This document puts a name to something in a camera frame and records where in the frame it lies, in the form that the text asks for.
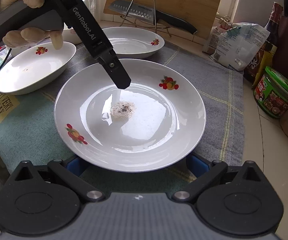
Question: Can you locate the green lidded sauce jar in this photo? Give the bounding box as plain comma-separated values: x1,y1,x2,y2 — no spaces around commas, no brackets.
253,67,288,119

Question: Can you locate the grey and teal checked cloth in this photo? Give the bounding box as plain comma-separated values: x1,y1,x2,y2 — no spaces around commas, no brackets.
0,43,244,193

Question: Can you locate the white plate front left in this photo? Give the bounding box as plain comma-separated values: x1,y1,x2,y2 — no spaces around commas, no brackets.
0,42,77,95

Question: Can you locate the dark soy sauce bottle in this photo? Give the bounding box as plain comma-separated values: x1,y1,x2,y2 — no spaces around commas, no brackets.
243,2,283,86

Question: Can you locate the white plate back centre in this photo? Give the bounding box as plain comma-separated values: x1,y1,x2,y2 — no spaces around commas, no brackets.
103,27,165,59

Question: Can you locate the cleaver knife with black handle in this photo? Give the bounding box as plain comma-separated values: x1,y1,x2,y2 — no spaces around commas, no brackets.
109,0,197,35

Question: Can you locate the white plastic food bag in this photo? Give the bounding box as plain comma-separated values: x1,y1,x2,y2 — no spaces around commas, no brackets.
202,22,270,72

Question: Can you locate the white plate with fruit print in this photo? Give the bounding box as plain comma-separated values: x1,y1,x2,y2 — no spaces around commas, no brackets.
54,59,206,172

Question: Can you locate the metal wire rack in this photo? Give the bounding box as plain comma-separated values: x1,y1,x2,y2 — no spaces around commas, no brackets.
116,0,171,37

